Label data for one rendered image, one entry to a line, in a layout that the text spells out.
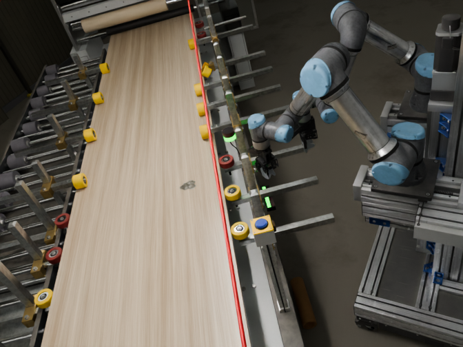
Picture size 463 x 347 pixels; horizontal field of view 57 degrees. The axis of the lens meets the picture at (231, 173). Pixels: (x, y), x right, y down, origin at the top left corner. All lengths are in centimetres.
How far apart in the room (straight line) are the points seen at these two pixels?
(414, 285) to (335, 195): 100
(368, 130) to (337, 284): 140
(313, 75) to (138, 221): 112
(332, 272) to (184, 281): 124
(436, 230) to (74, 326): 144
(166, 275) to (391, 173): 97
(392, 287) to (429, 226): 77
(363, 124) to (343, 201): 169
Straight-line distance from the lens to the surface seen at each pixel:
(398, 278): 253
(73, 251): 218
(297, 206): 319
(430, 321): 239
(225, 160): 226
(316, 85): 148
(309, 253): 290
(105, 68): 363
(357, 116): 153
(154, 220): 209
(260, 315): 197
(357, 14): 192
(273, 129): 178
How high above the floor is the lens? 229
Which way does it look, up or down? 40 degrees down
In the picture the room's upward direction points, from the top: 17 degrees counter-clockwise
